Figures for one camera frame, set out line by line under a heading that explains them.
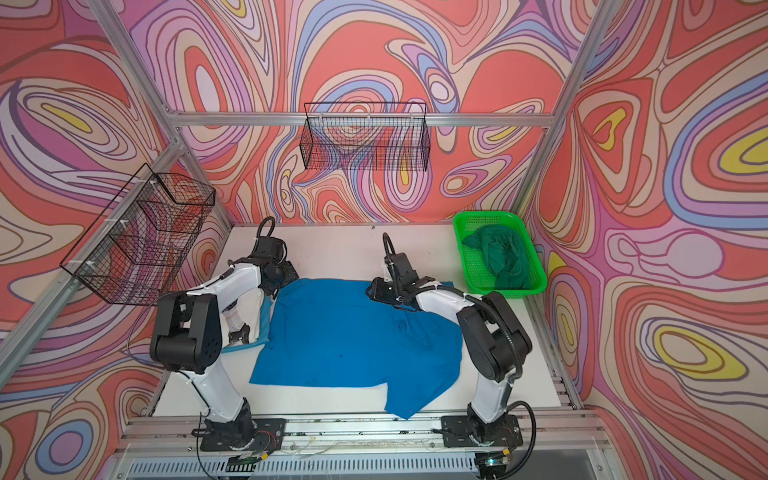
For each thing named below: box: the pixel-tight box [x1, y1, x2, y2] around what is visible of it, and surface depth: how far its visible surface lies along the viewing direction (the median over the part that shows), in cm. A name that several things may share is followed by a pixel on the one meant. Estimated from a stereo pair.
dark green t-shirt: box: [462, 225, 530, 290], surface depth 104 cm
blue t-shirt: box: [250, 279, 464, 420], surface depth 90 cm
